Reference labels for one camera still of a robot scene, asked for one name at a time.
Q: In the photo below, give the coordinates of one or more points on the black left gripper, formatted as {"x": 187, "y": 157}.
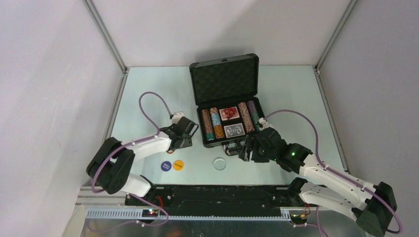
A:
{"x": 188, "y": 142}

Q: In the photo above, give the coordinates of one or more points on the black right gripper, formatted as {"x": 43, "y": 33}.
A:
{"x": 252, "y": 142}

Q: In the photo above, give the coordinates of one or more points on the black poker case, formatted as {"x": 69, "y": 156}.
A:
{"x": 221, "y": 84}

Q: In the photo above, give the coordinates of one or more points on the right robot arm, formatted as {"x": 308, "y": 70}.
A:
{"x": 370, "y": 206}

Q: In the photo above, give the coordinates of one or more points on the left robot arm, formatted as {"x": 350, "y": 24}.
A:
{"x": 110, "y": 168}

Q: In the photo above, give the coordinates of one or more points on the red dice set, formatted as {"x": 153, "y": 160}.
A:
{"x": 229, "y": 113}

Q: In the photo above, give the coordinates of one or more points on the yellow big blind button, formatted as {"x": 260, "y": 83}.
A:
{"x": 178, "y": 165}

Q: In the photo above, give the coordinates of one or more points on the blue playing card deck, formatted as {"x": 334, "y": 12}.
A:
{"x": 234, "y": 130}

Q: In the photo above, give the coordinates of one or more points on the blue small blind button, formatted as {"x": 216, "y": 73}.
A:
{"x": 166, "y": 166}

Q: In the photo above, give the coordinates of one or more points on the purple green chip stack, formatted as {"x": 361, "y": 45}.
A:
{"x": 255, "y": 114}

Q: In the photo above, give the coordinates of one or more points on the blue orange chip stack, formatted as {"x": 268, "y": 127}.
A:
{"x": 216, "y": 122}

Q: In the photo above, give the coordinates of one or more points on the pink brown chip stack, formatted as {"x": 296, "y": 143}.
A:
{"x": 246, "y": 117}

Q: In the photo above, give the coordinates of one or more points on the clear dealer button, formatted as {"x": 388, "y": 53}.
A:
{"x": 219, "y": 164}

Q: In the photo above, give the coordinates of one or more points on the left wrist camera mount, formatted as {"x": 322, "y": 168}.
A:
{"x": 176, "y": 116}

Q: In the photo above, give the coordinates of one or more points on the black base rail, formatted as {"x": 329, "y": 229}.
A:
{"x": 223, "y": 200}

